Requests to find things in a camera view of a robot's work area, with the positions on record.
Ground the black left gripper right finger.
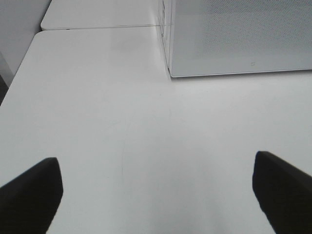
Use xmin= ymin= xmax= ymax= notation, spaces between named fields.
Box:
xmin=252 ymin=151 xmax=312 ymax=234

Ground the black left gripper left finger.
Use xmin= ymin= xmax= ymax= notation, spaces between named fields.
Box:
xmin=0 ymin=157 xmax=63 ymax=234

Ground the white adjacent table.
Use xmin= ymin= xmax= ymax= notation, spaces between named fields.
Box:
xmin=41 ymin=0 xmax=159 ymax=30

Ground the white partition panel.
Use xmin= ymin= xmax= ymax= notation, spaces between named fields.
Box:
xmin=0 ymin=0 xmax=51 ymax=86

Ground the white microwave door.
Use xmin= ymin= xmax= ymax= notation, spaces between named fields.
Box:
xmin=170 ymin=0 xmax=312 ymax=77

